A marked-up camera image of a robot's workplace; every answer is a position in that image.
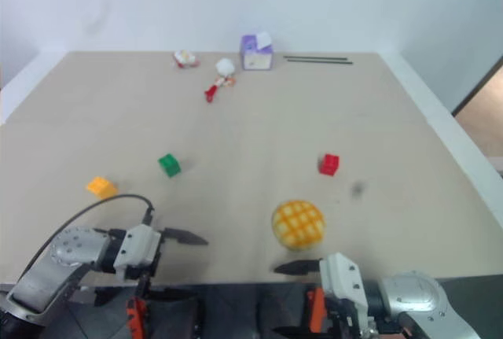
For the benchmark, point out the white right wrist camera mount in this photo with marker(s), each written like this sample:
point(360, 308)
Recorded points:
point(346, 280)

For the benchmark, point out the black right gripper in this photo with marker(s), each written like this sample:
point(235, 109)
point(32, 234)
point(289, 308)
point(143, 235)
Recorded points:
point(338, 320)

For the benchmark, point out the yellow melon bread toy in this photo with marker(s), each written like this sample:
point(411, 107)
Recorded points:
point(298, 224)

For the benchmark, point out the purple tissue box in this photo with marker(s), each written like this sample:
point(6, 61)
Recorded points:
point(257, 54)

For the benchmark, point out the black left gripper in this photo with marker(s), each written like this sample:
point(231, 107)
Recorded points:
point(156, 254)

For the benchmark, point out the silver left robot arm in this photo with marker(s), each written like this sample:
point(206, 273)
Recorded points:
point(74, 246)

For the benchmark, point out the white red snack packet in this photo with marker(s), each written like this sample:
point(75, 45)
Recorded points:
point(184, 59)

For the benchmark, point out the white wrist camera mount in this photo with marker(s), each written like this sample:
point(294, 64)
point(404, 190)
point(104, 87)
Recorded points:
point(137, 246)
point(346, 280)

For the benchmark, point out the yellow toy block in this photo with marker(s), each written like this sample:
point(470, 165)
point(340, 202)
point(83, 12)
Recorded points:
point(101, 187)

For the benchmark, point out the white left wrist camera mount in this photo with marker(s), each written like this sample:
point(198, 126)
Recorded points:
point(137, 246)

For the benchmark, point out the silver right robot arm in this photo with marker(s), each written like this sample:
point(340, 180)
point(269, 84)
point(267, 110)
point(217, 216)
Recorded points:
point(416, 295)

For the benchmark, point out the green toy block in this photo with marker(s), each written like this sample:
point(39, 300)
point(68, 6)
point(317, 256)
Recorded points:
point(169, 164)

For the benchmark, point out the red toy block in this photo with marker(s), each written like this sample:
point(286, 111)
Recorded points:
point(329, 164)

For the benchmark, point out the thin black rod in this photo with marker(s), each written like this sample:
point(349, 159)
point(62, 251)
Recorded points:
point(320, 62)

